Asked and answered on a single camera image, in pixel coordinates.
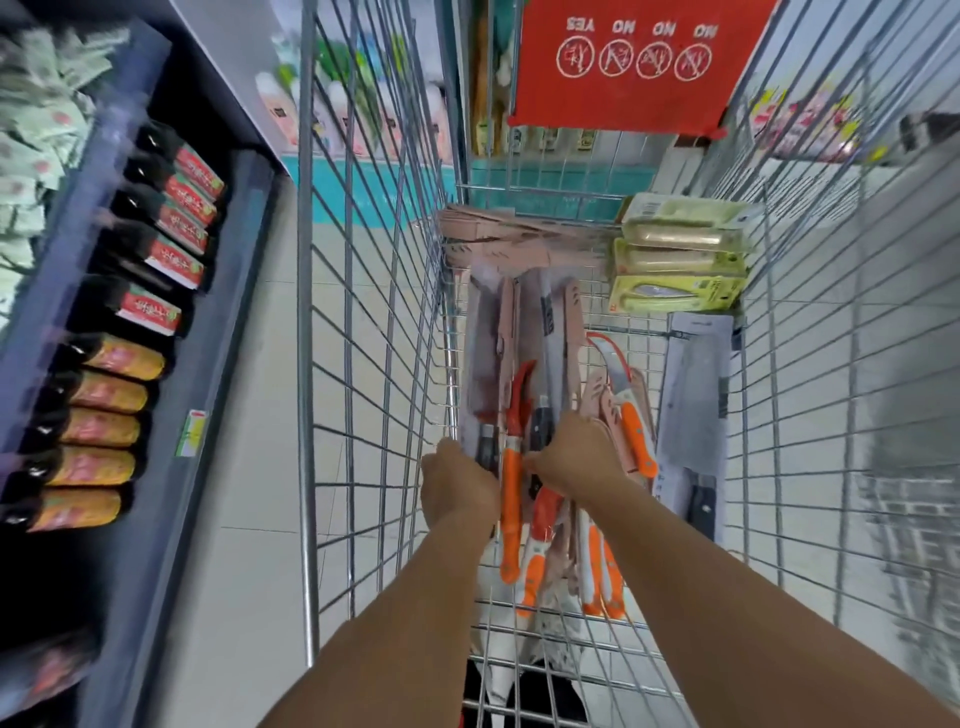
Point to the person's left hand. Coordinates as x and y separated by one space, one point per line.
457 495

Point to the person's right hand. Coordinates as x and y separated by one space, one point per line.
581 457

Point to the person's left fingers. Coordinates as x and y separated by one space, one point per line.
450 452

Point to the person's right fingers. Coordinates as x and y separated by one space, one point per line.
541 461

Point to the person's left forearm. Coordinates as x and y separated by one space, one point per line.
390 637

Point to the person's right forearm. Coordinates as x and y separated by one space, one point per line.
735 622

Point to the pink sheathed knife pack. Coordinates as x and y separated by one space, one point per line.
611 420

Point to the packaged steel cleaver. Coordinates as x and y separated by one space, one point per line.
694 405

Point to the green packaged peeler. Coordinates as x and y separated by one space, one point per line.
675 294
686 212
679 259

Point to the stack of pink knife packs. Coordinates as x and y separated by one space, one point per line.
510 240

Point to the yellow green price tag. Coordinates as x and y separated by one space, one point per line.
191 433

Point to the dark blue store shelf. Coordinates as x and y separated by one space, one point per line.
150 450

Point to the dark bottle orange label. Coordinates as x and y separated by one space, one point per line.
120 357
105 390
94 427
86 465
71 510

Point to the dark bottle red label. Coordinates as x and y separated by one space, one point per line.
187 163
139 306
161 259
169 223
180 193

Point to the row of pink white bottles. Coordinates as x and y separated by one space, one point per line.
345 105

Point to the red warning sign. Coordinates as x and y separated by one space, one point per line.
637 67

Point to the row of colourful packets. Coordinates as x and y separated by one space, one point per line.
810 120

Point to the pile of green white packets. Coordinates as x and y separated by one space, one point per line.
37 127

